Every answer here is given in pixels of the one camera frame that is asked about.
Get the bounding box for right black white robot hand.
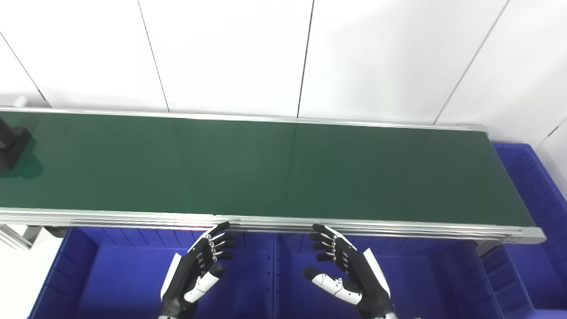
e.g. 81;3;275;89
303;224;395;319

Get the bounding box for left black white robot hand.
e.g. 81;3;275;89
160;222;237;319

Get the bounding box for black cylinder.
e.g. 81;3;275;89
0;113;32;172

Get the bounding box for blue plastic bin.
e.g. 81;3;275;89
273;233;505;319
481;142;567;319
27;227;276;319

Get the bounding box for aluminium conveyor leg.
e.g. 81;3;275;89
0;224;43;251

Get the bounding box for green conveyor belt with aluminium frame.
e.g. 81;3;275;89
0;106;546;245

